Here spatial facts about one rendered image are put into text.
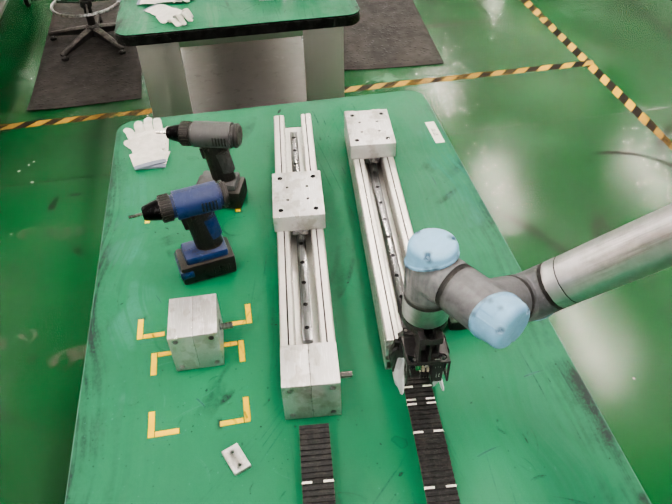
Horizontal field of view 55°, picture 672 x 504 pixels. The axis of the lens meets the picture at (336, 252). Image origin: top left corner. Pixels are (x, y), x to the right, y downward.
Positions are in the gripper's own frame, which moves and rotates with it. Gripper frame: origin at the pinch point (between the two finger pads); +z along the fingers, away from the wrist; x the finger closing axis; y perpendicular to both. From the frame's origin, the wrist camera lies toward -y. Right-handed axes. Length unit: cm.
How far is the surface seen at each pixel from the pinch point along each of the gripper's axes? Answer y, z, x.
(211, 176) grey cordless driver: -61, -5, -40
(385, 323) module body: -8.2, -6.5, -4.6
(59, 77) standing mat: -288, 78, -153
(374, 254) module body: -26.9, -6.5, -4.2
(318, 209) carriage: -37.9, -10.6, -14.8
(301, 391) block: 4.8, -6.0, -20.7
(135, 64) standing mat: -298, 78, -111
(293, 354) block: -2.0, -7.5, -21.7
